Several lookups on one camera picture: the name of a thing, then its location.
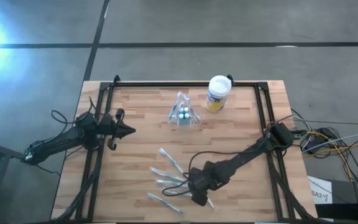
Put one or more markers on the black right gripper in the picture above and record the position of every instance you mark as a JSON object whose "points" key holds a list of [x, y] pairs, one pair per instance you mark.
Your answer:
{"points": [[200, 183]]}

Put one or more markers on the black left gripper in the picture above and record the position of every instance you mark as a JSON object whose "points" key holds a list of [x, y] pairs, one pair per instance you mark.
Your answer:
{"points": [[110, 127]]}

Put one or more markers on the white paper sign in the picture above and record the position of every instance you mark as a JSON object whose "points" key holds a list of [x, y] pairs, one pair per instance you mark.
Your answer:
{"points": [[320, 191]]}

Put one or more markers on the black power adapter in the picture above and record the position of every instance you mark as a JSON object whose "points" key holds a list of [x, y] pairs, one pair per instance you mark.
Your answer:
{"points": [[317, 144]]}

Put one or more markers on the yellow Lysol wipes canister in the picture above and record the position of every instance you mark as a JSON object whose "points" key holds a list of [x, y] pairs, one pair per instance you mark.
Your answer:
{"points": [[217, 93]]}

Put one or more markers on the orange white toothbrush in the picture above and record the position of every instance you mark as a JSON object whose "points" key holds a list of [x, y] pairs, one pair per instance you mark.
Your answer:
{"points": [[210, 203]]}

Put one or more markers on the clear acrylic organizer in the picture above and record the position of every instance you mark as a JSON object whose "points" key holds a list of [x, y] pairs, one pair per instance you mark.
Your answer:
{"points": [[183, 122]]}

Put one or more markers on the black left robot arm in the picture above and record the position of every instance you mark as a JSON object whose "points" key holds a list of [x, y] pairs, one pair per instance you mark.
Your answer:
{"points": [[57, 143]]}

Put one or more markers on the black floor stand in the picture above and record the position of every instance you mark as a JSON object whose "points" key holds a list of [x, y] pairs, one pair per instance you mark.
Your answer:
{"points": [[2, 151]]}

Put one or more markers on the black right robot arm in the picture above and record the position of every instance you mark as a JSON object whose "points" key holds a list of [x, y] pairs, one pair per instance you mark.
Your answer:
{"points": [[244, 157]]}

